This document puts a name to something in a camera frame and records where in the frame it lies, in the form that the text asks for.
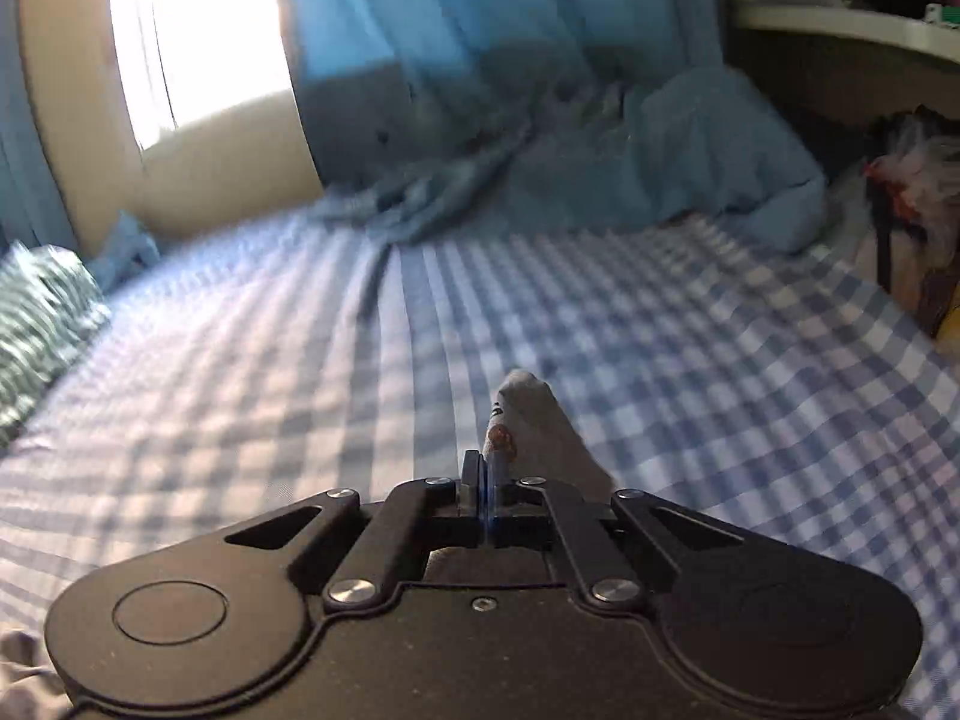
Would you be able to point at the window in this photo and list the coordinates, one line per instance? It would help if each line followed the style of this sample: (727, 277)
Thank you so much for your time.
(195, 30)

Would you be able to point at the grey printed pants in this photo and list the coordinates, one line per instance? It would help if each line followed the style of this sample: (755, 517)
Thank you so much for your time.
(529, 412)

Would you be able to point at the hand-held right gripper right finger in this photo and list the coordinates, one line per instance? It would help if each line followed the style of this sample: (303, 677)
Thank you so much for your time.
(495, 510)

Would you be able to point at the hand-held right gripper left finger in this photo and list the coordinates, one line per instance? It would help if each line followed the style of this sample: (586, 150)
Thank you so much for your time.
(471, 499)

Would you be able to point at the blue blanket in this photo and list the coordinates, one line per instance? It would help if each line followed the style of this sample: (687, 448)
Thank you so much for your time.
(675, 165)

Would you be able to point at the small green item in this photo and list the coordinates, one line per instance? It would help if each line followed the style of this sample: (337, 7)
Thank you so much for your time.
(943, 13)

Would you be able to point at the blue star curtain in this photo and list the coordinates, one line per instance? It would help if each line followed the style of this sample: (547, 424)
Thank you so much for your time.
(22, 127)
(487, 7)

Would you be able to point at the blue checkered bed sheet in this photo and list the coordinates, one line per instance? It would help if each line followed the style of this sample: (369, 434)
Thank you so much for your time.
(300, 360)

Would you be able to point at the green checked quilt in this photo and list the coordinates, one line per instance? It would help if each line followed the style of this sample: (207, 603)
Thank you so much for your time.
(37, 330)

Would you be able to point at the small blue cloth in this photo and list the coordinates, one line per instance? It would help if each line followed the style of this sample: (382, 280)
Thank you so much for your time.
(124, 251)

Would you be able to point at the plastic bag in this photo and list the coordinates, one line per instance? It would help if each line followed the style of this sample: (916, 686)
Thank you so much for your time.
(919, 165)

